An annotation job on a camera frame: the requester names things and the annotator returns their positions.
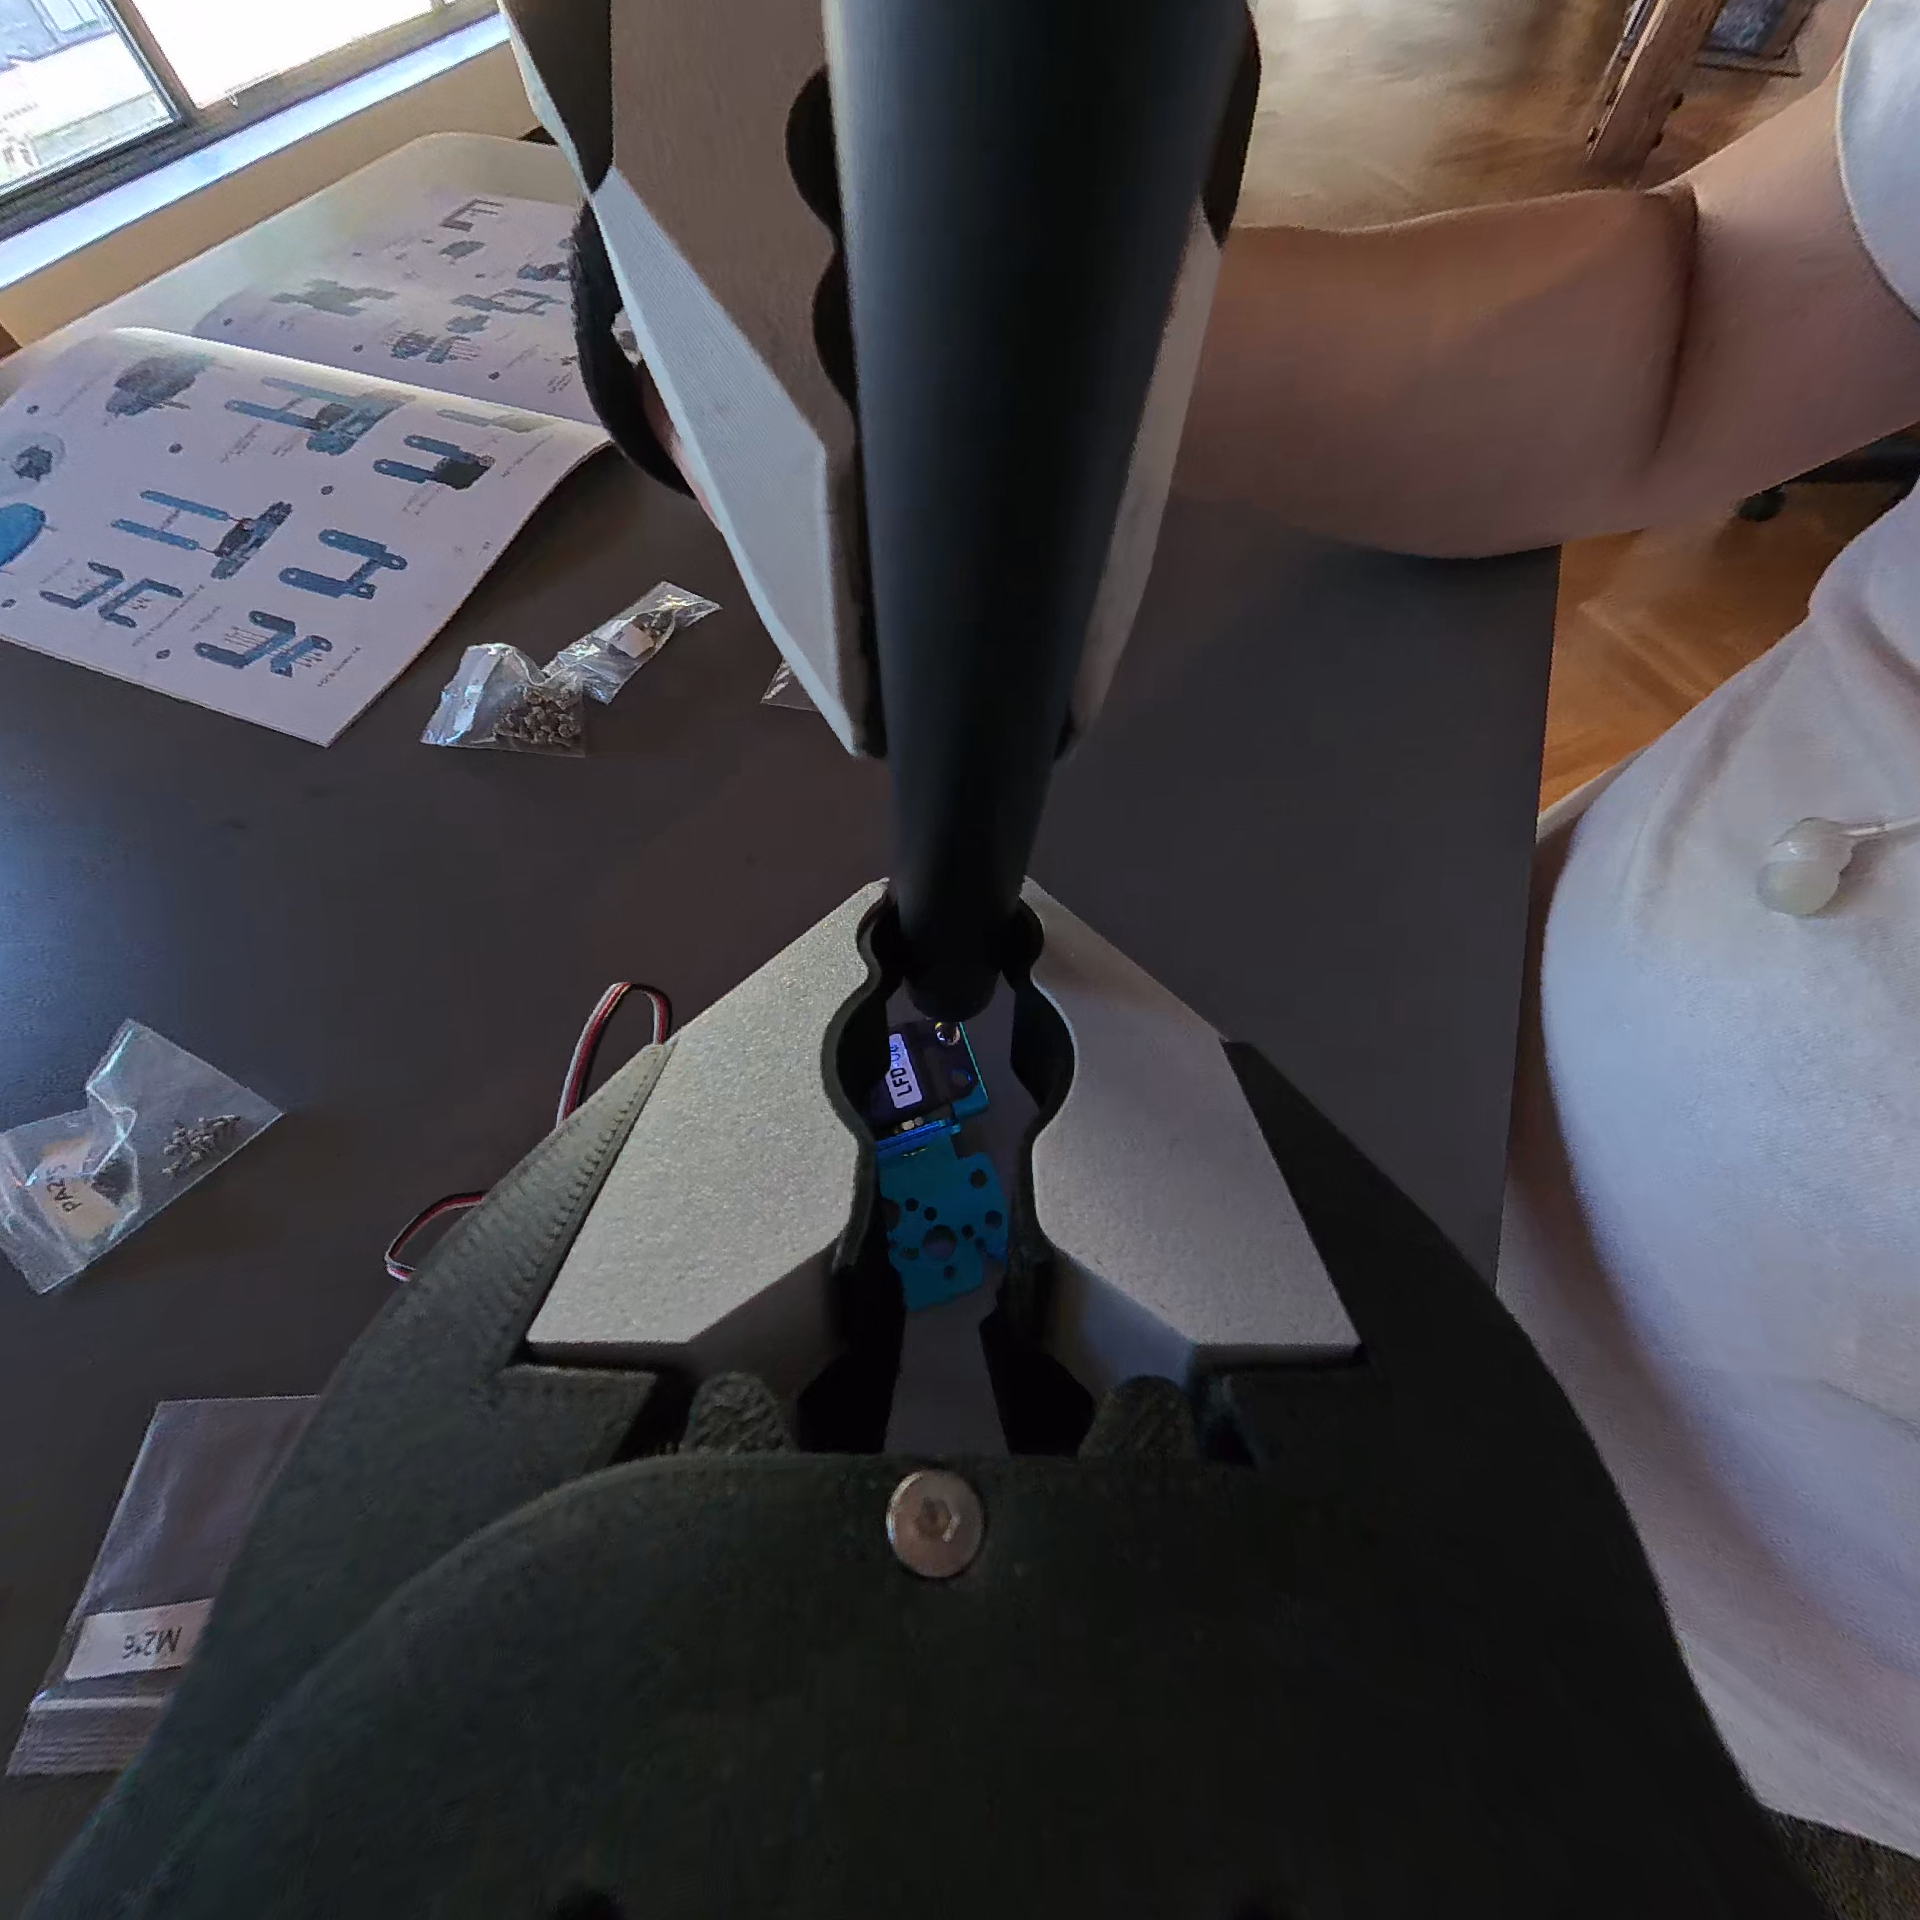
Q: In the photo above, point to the clear plastic screw bag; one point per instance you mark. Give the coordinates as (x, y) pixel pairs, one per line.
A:
(787, 692)
(107, 1172)
(166, 1529)
(639, 638)

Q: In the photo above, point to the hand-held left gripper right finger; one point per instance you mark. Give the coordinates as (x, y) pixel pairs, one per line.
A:
(1202, 1201)

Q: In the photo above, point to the person's white top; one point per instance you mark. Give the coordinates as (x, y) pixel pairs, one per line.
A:
(1725, 1201)

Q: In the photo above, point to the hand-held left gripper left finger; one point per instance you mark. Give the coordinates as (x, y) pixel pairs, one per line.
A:
(705, 1201)

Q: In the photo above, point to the person's right forearm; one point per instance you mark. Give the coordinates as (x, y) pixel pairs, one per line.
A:
(1501, 376)

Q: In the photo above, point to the person's right hand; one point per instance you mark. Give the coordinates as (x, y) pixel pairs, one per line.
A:
(676, 442)

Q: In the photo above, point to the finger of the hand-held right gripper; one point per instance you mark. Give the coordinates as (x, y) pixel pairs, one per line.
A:
(705, 301)
(1162, 452)

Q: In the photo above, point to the black screwdriver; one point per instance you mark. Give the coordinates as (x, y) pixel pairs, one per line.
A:
(990, 452)

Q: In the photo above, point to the large window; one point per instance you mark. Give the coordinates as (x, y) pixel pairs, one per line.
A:
(91, 89)

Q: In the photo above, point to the clear bag of metal nuts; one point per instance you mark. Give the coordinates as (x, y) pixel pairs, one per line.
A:
(510, 704)

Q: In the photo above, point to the dark grey desk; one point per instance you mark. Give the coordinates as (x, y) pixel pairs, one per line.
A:
(377, 930)

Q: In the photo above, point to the instruction booklet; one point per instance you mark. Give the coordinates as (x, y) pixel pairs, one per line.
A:
(225, 494)

